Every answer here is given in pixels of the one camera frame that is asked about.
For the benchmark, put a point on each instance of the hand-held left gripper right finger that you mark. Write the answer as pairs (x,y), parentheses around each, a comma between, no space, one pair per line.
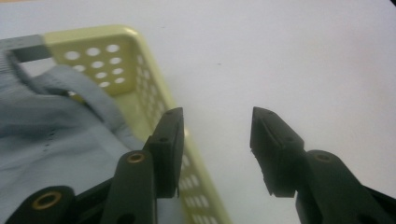
(277,155)

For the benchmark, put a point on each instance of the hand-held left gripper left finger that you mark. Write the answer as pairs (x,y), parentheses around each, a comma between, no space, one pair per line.
(168,155)

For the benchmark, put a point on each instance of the pale yellow perforated basket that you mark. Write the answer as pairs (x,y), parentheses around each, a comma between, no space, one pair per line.
(127,77)

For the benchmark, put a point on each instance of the light blue sock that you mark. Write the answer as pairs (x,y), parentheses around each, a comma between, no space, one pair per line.
(46,140)
(93,93)

